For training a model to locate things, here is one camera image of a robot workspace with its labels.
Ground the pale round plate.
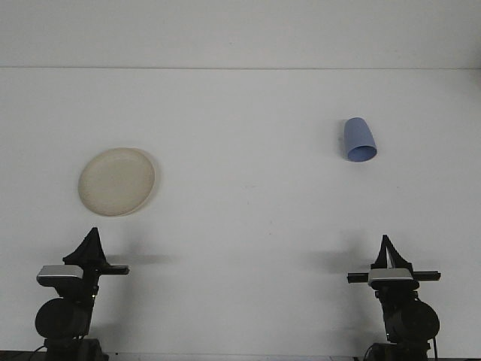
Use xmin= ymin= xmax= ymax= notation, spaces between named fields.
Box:
xmin=77 ymin=147 xmax=162 ymax=218

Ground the pale blue cup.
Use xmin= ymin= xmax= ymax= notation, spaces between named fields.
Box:
xmin=342 ymin=117 xmax=378 ymax=163

